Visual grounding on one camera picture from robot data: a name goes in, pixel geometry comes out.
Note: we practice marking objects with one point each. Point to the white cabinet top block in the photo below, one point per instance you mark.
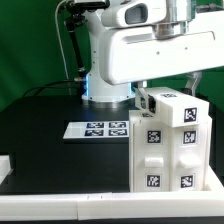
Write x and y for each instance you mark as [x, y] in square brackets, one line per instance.
[177, 109]

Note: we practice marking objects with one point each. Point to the white U-shaped fence frame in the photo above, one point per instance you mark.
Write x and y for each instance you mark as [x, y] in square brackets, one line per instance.
[206, 203]

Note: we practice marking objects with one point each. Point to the white cabinet box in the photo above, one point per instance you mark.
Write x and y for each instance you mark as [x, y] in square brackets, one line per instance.
[138, 113]

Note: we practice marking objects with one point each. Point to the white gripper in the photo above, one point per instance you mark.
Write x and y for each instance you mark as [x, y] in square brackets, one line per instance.
[134, 54]

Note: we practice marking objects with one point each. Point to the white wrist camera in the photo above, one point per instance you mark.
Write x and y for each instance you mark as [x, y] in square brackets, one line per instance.
[134, 13]

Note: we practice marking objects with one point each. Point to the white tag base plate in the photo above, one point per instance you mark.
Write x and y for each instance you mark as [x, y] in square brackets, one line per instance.
[96, 130]

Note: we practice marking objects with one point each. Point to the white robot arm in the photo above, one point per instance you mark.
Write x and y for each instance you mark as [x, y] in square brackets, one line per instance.
[97, 91]

